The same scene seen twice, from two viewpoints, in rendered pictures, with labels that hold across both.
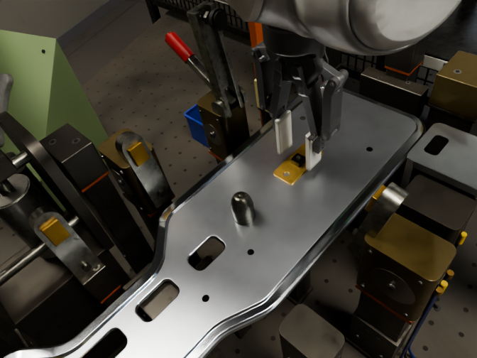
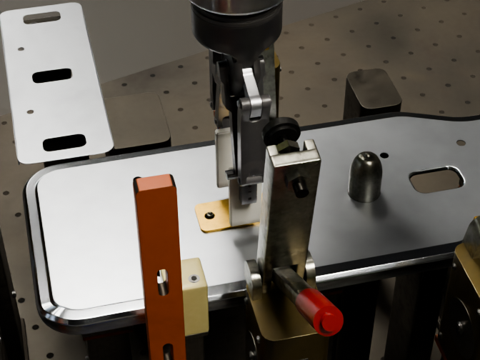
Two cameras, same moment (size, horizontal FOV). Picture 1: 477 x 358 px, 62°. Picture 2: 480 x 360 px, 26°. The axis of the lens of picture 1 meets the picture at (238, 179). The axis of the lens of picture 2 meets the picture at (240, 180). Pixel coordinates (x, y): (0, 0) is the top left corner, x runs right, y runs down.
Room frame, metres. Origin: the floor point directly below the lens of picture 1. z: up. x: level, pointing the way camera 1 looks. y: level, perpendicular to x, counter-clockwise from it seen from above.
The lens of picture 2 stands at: (1.08, 0.19, 1.70)
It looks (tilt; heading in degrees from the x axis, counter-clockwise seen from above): 42 degrees down; 204
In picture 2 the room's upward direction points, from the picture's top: straight up
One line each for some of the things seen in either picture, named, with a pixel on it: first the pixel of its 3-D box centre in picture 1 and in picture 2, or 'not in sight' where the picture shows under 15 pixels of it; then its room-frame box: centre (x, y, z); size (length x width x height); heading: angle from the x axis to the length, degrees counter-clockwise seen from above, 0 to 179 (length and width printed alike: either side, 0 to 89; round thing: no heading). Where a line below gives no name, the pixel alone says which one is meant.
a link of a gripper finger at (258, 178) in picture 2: (273, 115); (250, 186); (0.45, -0.07, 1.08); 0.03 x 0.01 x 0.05; 37
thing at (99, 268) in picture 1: (125, 310); not in sight; (0.31, 0.23, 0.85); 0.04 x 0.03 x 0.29; 127
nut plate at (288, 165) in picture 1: (298, 160); (239, 208); (0.41, -0.10, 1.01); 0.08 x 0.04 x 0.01; 127
